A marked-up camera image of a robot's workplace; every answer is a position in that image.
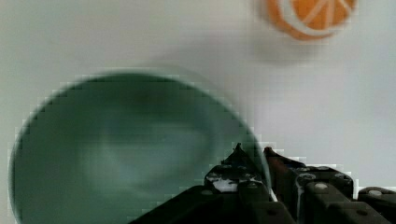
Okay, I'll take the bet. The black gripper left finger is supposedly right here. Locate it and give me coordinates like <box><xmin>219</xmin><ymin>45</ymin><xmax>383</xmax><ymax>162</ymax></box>
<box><xmin>129</xmin><ymin>145</ymin><xmax>296</xmax><ymax>224</ymax></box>

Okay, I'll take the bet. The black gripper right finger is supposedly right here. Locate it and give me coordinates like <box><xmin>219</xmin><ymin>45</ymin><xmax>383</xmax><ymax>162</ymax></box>
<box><xmin>263</xmin><ymin>147</ymin><xmax>396</xmax><ymax>224</ymax></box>

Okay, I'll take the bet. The green mug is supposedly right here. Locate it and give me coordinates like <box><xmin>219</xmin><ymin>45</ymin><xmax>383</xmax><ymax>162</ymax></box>
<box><xmin>8</xmin><ymin>71</ymin><xmax>269</xmax><ymax>224</ymax></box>

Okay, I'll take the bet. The orange slice toy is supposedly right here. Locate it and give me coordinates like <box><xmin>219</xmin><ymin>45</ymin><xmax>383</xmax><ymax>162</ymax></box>
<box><xmin>263</xmin><ymin>0</ymin><xmax>359</xmax><ymax>41</ymax></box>

